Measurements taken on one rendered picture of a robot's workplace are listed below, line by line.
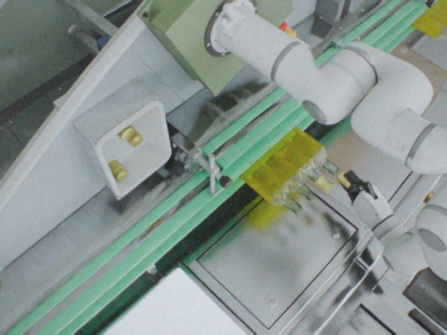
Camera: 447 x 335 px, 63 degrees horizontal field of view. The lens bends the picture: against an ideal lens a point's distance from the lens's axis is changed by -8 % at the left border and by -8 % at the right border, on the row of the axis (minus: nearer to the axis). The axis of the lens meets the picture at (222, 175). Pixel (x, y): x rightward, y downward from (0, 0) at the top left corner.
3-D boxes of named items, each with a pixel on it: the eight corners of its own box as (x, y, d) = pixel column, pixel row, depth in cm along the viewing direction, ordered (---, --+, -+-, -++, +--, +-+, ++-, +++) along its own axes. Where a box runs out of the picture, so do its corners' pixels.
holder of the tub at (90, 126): (104, 187, 101) (121, 206, 98) (71, 121, 77) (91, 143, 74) (152, 148, 107) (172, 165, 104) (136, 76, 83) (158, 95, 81)
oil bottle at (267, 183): (222, 163, 115) (278, 210, 107) (222, 153, 110) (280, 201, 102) (235, 152, 117) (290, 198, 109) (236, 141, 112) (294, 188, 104)
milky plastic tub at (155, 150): (98, 178, 96) (119, 200, 93) (71, 122, 77) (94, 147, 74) (151, 137, 102) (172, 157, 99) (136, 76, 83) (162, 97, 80)
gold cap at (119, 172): (104, 171, 93) (114, 182, 91) (110, 159, 92) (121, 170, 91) (113, 171, 96) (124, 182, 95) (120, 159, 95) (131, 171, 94)
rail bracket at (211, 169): (190, 179, 104) (223, 209, 100) (185, 141, 90) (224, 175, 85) (198, 171, 105) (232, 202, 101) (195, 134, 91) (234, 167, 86)
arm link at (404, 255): (452, 209, 76) (411, 223, 96) (406, 242, 74) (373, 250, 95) (476, 243, 74) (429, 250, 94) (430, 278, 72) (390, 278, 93)
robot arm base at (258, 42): (193, 32, 74) (251, 73, 68) (232, -20, 71) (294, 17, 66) (225, 57, 88) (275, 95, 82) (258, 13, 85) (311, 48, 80)
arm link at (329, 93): (265, 67, 70) (334, 117, 65) (310, 23, 72) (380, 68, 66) (269, 93, 79) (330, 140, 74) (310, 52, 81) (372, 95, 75)
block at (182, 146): (172, 159, 105) (189, 175, 103) (168, 139, 97) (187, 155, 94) (181, 151, 106) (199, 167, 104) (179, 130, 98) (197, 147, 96)
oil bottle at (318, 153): (262, 131, 121) (316, 173, 114) (263, 119, 116) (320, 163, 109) (274, 121, 123) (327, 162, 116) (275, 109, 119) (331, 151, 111)
